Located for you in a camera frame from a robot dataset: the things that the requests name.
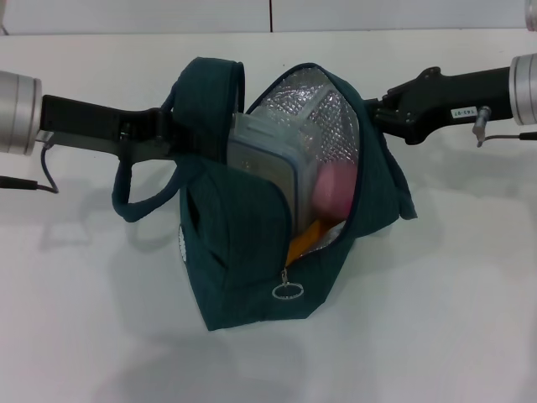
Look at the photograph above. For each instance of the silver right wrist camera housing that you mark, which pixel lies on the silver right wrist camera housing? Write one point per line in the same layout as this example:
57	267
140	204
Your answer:
532	14

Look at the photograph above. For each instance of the pink toy peach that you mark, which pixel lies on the pink toy peach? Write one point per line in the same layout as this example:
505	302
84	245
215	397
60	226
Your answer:
335	189

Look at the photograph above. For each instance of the yellow banana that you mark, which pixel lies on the yellow banana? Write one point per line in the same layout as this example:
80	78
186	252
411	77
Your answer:
306	243

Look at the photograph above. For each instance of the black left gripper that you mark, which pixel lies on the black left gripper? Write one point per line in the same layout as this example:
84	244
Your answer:
96	126

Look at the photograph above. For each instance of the dark teal insulated lunch bag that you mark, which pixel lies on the dark teal insulated lunch bag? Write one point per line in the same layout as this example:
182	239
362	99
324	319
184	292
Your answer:
235	252

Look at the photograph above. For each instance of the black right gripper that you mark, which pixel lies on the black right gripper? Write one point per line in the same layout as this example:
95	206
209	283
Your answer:
453	92

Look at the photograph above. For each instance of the clear plastic blue-rimmed food container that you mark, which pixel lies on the clear plastic blue-rimmed food container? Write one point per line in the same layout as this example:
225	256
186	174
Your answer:
260	151

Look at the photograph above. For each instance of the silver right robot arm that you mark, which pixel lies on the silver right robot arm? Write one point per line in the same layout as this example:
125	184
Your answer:
524	90

